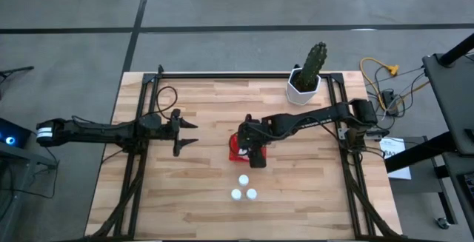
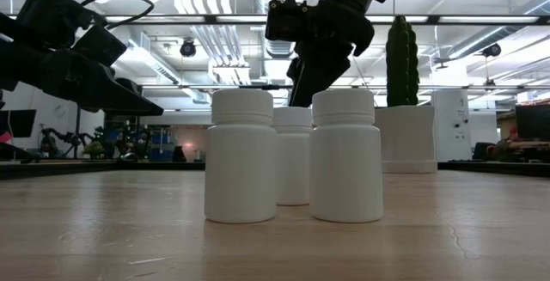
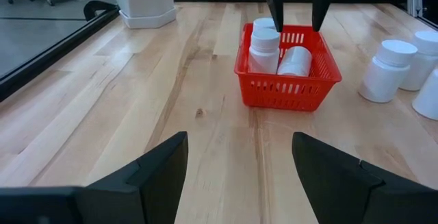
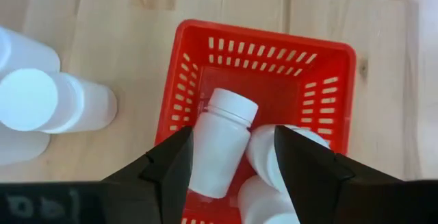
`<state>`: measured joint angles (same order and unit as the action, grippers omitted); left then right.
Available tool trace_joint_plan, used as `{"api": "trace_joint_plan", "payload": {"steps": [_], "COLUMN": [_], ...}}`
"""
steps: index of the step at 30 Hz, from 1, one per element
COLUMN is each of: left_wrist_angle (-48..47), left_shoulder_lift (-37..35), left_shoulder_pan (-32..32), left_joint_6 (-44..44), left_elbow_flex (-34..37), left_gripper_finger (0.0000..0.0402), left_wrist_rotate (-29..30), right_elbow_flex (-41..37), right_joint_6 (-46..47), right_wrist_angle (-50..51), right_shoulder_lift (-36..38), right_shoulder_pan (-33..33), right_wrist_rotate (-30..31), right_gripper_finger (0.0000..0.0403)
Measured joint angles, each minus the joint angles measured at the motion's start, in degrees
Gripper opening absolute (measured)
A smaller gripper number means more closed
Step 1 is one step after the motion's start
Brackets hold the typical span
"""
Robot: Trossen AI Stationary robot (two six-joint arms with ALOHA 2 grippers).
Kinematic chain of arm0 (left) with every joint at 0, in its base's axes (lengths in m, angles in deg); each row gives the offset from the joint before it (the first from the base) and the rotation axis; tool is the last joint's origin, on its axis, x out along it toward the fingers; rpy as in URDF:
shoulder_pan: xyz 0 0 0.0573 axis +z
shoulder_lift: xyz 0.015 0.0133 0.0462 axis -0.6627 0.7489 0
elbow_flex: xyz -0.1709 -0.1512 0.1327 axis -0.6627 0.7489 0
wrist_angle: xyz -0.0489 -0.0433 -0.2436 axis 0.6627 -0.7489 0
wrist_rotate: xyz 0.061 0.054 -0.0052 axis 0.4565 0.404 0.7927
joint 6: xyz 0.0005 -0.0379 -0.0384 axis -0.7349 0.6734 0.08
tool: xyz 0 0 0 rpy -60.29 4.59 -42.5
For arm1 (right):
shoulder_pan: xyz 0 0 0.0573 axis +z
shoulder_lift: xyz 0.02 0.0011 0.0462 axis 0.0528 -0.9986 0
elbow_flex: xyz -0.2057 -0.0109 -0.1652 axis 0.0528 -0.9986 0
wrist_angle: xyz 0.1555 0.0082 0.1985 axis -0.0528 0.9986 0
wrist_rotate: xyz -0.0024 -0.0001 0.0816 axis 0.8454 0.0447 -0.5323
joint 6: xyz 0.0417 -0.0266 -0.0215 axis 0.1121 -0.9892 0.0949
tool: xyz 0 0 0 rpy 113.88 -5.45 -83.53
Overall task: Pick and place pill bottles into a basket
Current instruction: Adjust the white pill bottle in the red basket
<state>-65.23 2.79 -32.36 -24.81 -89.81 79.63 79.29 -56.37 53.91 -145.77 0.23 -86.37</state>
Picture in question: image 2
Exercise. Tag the black background robot arm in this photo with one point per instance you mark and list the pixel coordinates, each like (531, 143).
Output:
(64, 137)

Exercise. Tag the white pill bottle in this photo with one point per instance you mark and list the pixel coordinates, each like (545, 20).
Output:
(346, 173)
(240, 173)
(293, 165)

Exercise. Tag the white faceted plant pot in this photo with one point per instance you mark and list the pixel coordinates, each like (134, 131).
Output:
(408, 143)

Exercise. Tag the red flat object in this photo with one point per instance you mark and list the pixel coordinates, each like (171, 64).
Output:
(6, 137)

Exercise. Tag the blue storage bins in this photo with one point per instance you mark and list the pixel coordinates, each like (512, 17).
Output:
(162, 150)

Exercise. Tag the person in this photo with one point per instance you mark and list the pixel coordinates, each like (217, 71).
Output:
(505, 150)

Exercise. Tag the small green potted plant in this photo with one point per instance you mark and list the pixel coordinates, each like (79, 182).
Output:
(93, 148)

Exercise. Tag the green cactus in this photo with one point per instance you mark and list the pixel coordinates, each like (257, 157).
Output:
(401, 66)

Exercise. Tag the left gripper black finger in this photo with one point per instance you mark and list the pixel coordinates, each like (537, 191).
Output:
(131, 83)
(94, 89)

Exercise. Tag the black computer monitor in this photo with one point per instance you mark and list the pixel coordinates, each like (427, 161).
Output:
(533, 122)
(21, 123)

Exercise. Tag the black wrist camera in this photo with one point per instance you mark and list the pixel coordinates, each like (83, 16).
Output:
(99, 44)
(285, 21)

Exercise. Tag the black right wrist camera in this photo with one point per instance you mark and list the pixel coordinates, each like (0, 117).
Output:
(285, 21)

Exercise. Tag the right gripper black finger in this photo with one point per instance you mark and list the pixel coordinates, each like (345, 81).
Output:
(294, 69)
(320, 68)

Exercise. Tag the black overhead light beam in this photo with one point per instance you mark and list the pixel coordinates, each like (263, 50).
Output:
(210, 19)

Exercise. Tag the black ceiling spotlight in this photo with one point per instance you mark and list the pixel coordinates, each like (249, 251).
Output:
(492, 50)
(187, 48)

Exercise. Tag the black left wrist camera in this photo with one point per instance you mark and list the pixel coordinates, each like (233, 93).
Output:
(99, 44)

